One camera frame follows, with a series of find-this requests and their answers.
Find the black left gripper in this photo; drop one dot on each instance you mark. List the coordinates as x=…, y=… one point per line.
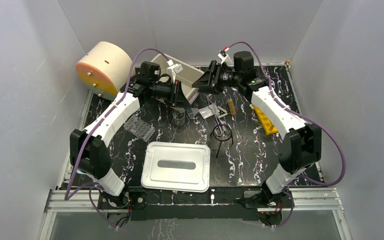
x=174, y=93

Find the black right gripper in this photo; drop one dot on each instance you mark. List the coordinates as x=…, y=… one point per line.
x=206, y=80

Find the clear glass beaker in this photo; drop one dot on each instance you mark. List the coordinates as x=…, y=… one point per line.
x=179, y=118

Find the black wire tripod stand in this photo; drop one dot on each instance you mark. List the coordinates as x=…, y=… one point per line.
x=222, y=133

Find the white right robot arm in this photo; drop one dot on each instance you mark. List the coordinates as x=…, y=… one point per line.
x=301, y=140

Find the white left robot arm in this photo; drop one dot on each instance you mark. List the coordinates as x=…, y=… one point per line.
x=89, y=147

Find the clear plastic funnel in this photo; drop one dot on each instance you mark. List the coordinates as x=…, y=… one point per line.
x=192, y=112

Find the beige plastic bin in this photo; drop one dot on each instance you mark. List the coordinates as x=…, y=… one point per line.
x=187, y=76

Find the brown test tube brush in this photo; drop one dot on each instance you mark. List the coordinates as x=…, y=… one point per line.
x=231, y=106

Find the white bin lid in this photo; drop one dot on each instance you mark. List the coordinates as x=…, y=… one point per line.
x=176, y=167

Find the beige cylindrical centrifuge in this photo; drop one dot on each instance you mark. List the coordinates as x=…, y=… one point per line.
x=104, y=69

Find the yellow test tube rack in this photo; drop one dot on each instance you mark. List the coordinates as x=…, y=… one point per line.
x=267, y=125

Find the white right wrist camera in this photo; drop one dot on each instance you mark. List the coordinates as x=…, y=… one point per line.
x=224, y=57

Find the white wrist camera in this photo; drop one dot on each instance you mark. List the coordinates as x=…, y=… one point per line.
x=173, y=70
x=224, y=57

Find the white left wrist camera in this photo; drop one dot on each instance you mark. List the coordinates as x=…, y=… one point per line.
x=173, y=70

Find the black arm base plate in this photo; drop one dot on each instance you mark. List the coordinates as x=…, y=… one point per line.
x=245, y=203

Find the aluminium frame rail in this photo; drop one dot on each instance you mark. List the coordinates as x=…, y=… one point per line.
x=306, y=198

